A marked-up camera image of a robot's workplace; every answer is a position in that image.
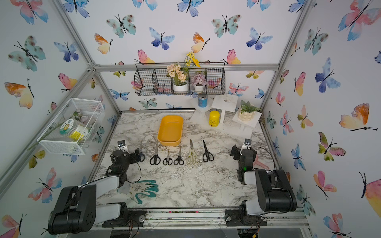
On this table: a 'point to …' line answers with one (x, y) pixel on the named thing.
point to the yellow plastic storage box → (170, 131)
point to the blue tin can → (202, 99)
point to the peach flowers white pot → (179, 84)
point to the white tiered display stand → (230, 123)
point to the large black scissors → (207, 155)
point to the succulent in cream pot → (247, 111)
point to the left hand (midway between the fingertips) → (131, 147)
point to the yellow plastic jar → (214, 118)
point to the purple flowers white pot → (199, 81)
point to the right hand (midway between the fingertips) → (244, 145)
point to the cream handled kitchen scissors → (193, 156)
